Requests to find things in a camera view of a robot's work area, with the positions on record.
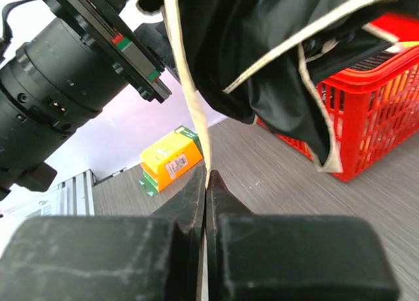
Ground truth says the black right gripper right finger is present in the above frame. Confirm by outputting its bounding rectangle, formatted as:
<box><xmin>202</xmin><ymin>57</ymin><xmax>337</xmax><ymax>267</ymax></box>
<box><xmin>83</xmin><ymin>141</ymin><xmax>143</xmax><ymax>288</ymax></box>
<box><xmin>206</xmin><ymin>170</ymin><xmax>253</xmax><ymax>229</ymax></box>

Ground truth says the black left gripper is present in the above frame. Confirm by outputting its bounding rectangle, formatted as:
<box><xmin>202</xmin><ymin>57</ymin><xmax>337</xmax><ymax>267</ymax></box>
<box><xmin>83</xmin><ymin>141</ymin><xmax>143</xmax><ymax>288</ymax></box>
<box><xmin>42</xmin><ymin>0</ymin><xmax>172</xmax><ymax>103</ymax></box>

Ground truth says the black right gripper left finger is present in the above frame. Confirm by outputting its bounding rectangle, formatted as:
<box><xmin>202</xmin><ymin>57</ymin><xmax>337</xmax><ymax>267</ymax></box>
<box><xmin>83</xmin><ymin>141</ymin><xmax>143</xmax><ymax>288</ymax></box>
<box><xmin>152</xmin><ymin>166</ymin><xmax>207</xmax><ymax>234</ymax></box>

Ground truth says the beige and black umbrella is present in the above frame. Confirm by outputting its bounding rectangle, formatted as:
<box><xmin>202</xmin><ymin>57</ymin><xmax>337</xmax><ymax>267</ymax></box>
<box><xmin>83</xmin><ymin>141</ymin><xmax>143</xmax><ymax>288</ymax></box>
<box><xmin>136</xmin><ymin>0</ymin><xmax>418</xmax><ymax>173</ymax></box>

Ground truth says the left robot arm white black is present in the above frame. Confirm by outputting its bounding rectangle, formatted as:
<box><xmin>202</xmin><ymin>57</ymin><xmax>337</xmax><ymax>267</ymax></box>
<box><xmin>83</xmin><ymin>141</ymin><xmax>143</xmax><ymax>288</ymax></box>
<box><xmin>1</xmin><ymin>0</ymin><xmax>171</xmax><ymax>198</ymax></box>

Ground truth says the orange juice carton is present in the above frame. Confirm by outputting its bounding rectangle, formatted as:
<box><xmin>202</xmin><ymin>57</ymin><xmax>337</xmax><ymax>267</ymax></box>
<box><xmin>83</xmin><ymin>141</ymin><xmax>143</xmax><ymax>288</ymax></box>
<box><xmin>139</xmin><ymin>126</ymin><xmax>203</xmax><ymax>197</ymax></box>

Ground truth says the red plastic shopping basket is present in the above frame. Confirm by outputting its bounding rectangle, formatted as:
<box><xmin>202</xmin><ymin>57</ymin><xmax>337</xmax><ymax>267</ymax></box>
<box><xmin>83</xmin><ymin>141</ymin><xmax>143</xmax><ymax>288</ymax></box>
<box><xmin>256</xmin><ymin>12</ymin><xmax>419</xmax><ymax>183</ymax></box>

